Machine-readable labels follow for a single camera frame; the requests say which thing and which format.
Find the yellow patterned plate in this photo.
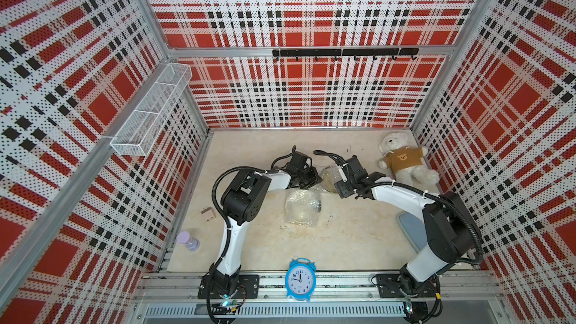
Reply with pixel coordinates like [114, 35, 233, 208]
[320, 168, 341, 194]

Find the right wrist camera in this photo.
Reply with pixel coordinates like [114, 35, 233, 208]
[337, 160, 352, 182]

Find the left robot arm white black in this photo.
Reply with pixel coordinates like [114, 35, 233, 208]
[206, 150, 322, 297]

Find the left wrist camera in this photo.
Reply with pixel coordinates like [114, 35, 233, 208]
[289, 145, 311, 167]

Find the blue alarm clock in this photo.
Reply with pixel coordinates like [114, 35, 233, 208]
[285, 258, 317, 302]

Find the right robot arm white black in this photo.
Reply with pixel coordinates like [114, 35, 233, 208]
[329, 154, 484, 297]

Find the white wire mesh basket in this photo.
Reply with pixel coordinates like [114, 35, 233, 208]
[111, 63, 191, 157]

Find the white teddy bear brown shirt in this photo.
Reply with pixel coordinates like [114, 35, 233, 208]
[378, 132, 440, 186]

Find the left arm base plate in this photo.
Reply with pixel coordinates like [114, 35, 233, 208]
[197, 271, 260, 299]

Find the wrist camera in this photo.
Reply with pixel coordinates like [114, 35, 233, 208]
[289, 145, 311, 167]
[337, 160, 352, 182]

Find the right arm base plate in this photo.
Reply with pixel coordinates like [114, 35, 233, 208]
[373, 273, 441, 299]

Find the grey blue oval dish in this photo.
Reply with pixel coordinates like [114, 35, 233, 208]
[397, 211, 428, 253]

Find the black hook rail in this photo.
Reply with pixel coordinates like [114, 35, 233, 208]
[271, 47, 419, 59]

